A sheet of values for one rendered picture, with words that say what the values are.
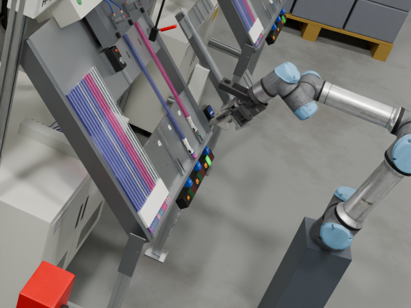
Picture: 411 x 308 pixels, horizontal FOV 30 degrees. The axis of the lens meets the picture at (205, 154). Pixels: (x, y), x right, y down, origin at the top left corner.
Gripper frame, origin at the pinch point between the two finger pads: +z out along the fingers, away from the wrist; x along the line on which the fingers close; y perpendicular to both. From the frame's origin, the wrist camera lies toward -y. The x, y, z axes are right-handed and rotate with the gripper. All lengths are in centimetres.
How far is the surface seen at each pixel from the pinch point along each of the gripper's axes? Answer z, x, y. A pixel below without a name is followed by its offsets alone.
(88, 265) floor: 92, 0, 21
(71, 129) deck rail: 8, -49, -33
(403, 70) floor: 35, 303, 124
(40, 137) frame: 49, -15, -34
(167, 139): 13.6, -8.3, -5.1
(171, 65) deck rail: 8.9, 18.9, -20.8
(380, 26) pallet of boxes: 27, 301, 86
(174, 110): 12.5, 5.4, -9.2
